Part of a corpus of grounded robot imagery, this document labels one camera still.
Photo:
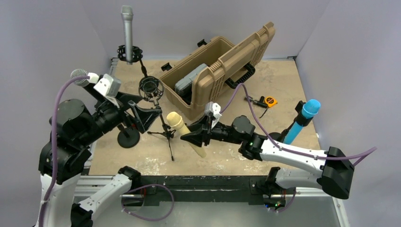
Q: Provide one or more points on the black microphone silver grille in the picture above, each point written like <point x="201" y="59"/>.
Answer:
<point x="82" y="80"/>

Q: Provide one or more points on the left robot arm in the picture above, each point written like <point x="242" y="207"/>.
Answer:
<point x="62" y="159"/>

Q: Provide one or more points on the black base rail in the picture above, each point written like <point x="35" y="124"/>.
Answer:
<point x="249" y="189"/>

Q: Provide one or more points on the black tripod shock mount stand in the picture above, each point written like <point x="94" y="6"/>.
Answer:
<point x="151" y="89"/>

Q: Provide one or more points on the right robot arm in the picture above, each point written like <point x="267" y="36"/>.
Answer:
<point x="329" y="170"/>

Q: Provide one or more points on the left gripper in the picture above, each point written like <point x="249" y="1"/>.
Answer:
<point x="143" y="117"/>

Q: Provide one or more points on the blue microphone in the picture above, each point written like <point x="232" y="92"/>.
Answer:
<point x="308" y="111"/>

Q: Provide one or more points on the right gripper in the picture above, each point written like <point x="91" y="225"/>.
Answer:
<point x="205" y="134"/>

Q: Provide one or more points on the right round base stand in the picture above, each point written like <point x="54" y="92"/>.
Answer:
<point x="281" y="136"/>

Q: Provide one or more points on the black round base stand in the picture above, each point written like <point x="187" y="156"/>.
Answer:
<point x="128" y="137"/>

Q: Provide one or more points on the orange tape measure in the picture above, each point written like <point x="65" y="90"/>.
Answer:
<point x="270" y="101"/>

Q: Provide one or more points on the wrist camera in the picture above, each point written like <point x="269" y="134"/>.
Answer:
<point x="213" y="110"/>
<point x="105" y="86"/>

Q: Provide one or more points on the grey foam insert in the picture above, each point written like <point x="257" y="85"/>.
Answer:
<point x="184" y="85"/>

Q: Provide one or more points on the cream microphone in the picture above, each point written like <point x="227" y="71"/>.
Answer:
<point x="175" y="120"/>

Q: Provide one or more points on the black silver adapter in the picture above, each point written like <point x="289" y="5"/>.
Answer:
<point x="260" y="102"/>

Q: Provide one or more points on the tan hard case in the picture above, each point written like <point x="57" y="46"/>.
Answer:
<point x="227" y="65"/>

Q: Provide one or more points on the rear shock mount stand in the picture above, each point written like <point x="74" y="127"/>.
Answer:
<point x="134" y="57"/>

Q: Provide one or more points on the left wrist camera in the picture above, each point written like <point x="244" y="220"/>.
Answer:
<point x="105" y="86"/>

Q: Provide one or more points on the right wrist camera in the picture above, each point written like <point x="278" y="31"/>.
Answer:
<point x="213" y="110"/>

